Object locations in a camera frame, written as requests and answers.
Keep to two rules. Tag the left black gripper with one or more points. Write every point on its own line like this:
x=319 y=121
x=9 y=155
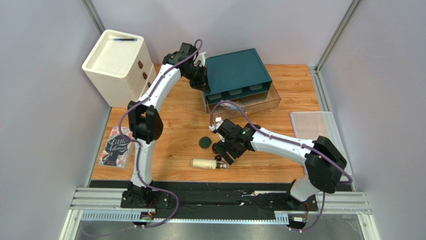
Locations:
x=204 y=88

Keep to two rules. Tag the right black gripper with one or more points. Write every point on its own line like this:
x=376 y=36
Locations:
x=225 y=150

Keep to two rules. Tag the cream gold pump bottle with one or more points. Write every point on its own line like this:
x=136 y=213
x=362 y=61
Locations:
x=208 y=164

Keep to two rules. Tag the teal drawer organizer box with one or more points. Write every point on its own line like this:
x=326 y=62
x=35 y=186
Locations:
x=236 y=75

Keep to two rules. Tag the black round cap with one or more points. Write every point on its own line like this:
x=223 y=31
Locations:
x=218 y=158

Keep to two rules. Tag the clear lip gloss tube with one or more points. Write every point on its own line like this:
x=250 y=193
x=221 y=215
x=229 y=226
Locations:
x=229 y=110

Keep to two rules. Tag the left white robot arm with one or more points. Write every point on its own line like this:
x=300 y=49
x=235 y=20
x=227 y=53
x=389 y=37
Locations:
x=146 y=124

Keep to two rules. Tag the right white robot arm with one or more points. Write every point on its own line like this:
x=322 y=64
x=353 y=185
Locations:
x=323 y=162

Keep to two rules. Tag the dark green round compact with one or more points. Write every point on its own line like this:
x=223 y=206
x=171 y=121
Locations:
x=205 y=142

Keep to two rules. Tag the white drawer cabinet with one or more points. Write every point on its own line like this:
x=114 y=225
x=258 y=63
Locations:
x=122 y=71

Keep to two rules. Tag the Little Women book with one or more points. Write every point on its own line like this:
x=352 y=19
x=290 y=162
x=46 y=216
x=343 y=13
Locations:
x=117 y=150

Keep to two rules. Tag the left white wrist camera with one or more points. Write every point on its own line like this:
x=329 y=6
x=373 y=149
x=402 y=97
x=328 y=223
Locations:
x=200 y=60

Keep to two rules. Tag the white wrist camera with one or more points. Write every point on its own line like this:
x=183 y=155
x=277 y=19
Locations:
x=200 y=60
x=215 y=125

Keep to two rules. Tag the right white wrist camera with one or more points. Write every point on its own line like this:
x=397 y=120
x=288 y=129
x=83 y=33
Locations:
x=215 y=125

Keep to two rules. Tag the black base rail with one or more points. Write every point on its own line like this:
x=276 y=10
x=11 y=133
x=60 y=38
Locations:
x=259 y=196

